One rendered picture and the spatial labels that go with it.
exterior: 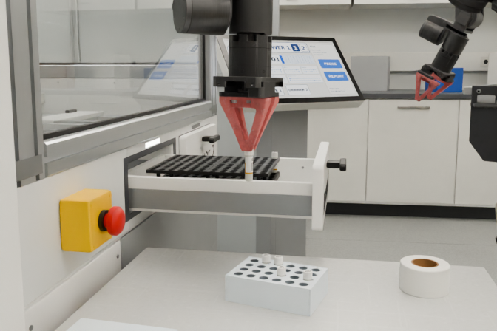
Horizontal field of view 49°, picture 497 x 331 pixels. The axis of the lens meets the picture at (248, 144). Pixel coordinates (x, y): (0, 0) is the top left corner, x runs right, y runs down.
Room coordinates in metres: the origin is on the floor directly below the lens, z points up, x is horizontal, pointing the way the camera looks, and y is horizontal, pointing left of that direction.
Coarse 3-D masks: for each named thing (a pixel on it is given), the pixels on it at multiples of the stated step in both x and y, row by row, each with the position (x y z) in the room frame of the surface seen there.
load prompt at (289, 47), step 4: (272, 44) 2.06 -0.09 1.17; (276, 44) 2.07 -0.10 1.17; (280, 44) 2.08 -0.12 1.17; (284, 44) 2.08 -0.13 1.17; (288, 44) 2.09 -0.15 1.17; (292, 44) 2.10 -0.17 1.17; (296, 44) 2.11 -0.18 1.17; (300, 44) 2.12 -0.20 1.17; (304, 44) 2.13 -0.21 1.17; (272, 48) 2.05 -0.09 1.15; (276, 48) 2.05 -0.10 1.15; (280, 48) 2.06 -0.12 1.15; (284, 48) 2.07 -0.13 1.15; (288, 48) 2.08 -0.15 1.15; (292, 48) 2.09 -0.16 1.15; (296, 48) 2.09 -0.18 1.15; (300, 48) 2.10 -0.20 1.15; (304, 48) 2.11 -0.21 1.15; (288, 52) 2.06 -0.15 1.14; (292, 52) 2.07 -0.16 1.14; (296, 52) 2.08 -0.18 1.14; (300, 52) 2.09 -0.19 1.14; (304, 52) 2.10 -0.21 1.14; (308, 52) 2.10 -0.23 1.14
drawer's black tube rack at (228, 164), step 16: (176, 160) 1.08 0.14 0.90; (192, 160) 1.07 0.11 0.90; (208, 160) 1.08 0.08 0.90; (224, 160) 1.07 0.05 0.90; (240, 160) 1.07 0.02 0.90; (256, 160) 1.08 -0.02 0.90; (160, 176) 0.99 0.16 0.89; (176, 176) 1.06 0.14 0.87; (192, 176) 1.07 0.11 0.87; (208, 176) 0.97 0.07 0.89; (224, 176) 1.07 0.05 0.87; (240, 176) 0.95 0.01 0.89; (256, 176) 0.94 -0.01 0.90; (272, 176) 1.07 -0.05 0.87
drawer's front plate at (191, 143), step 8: (200, 128) 1.41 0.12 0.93; (208, 128) 1.43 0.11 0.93; (184, 136) 1.24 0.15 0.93; (192, 136) 1.28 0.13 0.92; (200, 136) 1.35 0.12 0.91; (184, 144) 1.23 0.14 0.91; (192, 144) 1.28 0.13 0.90; (200, 144) 1.35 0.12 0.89; (208, 144) 1.43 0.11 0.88; (216, 144) 1.52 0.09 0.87; (184, 152) 1.23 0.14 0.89; (192, 152) 1.28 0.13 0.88; (200, 152) 1.35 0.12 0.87; (208, 152) 1.43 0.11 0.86; (216, 152) 1.52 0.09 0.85
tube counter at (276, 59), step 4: (272, 56) 2.02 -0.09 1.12; (276, 56) 2.02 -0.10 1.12; (280, 56) 2.03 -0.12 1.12; (284, 56) 2.04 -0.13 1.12; (288, 56) 2.05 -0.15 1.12; (292, 56) 2.06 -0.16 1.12; (296, 56) 2.06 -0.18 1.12; (300, 56) 2.07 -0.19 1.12; (304, 56) 2.08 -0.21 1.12; (308, 56) 2.09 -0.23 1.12; (272, 60) 2.00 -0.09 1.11; (276, 60) 2.01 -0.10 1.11; (280, 60) 2.02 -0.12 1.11; (284, 60) 2.03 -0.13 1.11; (288, 60) 2.04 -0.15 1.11; (292, 60) 2.04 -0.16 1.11; (296, 60) 2.05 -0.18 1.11; (300, 60) 2.06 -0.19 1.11; (304, 60) 2.07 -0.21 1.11; (308, 60) 2.08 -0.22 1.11; (312, 60) 2.09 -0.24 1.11
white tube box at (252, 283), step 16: (240, 272) 0.74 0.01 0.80; (256, 272) 0.75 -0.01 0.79; (272, 272) 0.74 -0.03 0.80; (288, 272) 0.74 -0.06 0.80; (320, 272) 0.74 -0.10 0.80; (240, 288) 0.72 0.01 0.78; (256, 288) 0.71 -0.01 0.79; (272, 288) 0.70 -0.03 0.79; (288, 288) 0.69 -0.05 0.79; (304, 288) 0.68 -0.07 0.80; (320, 288) 0.72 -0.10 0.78; (256, 304) 0.71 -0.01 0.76; (272, 304) 0.70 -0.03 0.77; (288, 304) 0.69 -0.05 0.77; (304, 304) 0.68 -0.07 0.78
